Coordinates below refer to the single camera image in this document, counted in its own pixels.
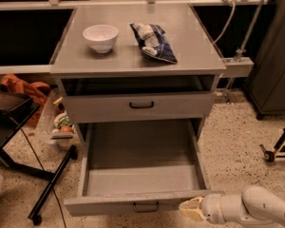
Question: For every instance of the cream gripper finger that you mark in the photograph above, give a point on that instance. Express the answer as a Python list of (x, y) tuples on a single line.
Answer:
[(193, 213), (192, 203)]

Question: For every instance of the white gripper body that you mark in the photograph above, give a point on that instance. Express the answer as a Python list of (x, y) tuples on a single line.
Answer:
[(211, 207)]

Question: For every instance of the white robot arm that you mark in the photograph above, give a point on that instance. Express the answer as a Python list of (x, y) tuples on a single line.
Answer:
[(255, 207)]

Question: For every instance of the grey top drawer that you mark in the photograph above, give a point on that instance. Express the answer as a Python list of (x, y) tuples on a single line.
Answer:
[(138, 107)]

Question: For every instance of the grey drawer cabinet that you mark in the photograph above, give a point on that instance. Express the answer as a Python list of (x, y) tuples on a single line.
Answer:
[(80, 71)]

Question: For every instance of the black wheeled stand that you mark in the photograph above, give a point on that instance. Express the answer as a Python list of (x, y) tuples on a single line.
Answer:
[(278, 152)]

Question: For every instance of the dark grey cabinet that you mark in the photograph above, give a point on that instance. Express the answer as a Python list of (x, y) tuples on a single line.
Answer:
[(265, 86)]

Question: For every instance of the metal pole with clamp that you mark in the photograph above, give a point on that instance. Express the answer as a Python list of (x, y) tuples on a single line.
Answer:
[(239, 66)]

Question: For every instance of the blue white chip bag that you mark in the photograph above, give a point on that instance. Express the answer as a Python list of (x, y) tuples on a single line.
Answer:
[(153, 43)]

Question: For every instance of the white ceramic bowl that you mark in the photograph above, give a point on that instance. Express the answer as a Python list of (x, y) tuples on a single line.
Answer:
[(101, 38)]

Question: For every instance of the orange bag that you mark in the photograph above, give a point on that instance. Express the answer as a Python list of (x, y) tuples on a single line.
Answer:
[(38, 92)]

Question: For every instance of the black side table stand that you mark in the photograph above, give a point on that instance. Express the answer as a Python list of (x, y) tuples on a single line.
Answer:
[(15, 111)]

